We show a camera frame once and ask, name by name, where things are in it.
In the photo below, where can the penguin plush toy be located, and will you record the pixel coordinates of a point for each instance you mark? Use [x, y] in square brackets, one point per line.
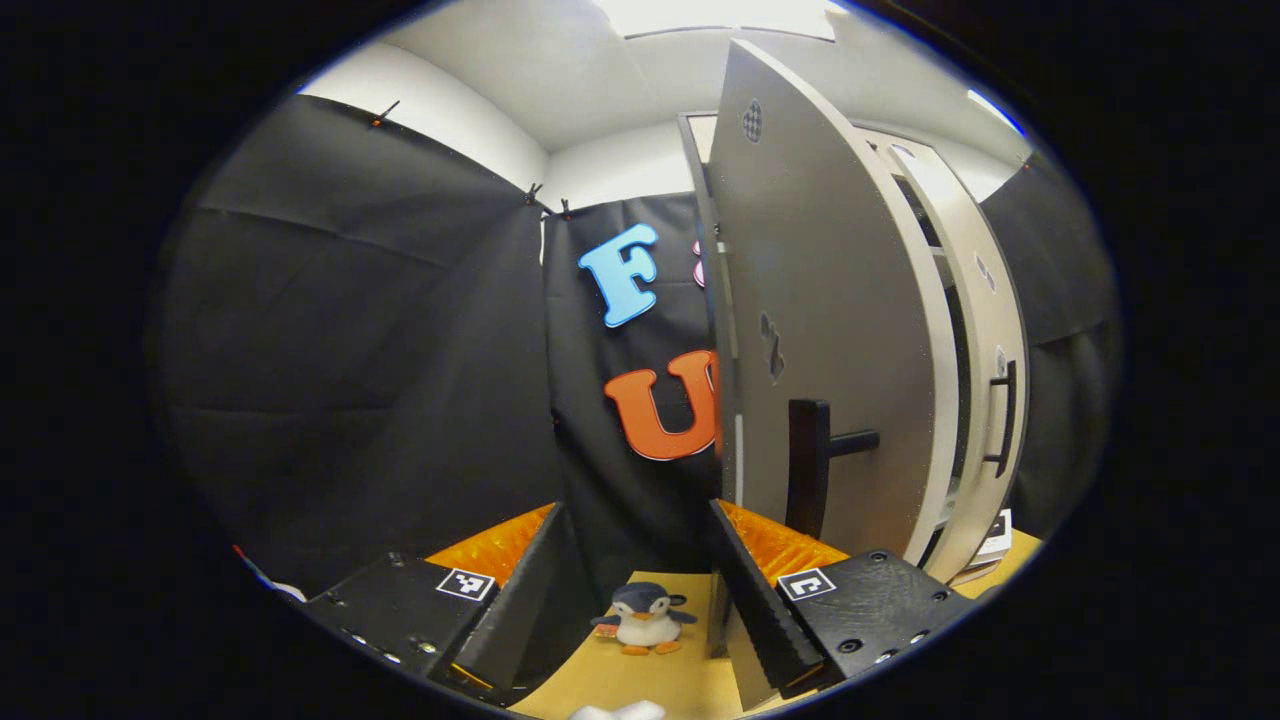
[645, 620]

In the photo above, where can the stack of white papers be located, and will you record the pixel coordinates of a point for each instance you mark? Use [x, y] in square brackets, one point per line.
[990, 550]

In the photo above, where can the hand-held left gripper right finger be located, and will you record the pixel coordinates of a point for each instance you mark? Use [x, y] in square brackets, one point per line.
[760, 600]

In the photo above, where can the ceiling light panel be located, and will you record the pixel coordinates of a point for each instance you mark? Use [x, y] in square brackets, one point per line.
[995, 108]
[720, 15]

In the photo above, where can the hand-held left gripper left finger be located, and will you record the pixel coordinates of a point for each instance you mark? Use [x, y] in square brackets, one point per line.
[505, 610]

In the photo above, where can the white cabinet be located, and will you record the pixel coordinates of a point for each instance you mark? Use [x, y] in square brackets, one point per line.
[700, 135]

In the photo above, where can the black backdrop cloth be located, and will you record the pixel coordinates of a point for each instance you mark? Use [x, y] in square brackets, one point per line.
[350, 350]

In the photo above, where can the white cabinet door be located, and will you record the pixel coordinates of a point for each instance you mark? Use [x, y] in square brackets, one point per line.
[985, 300]
[830, 300]

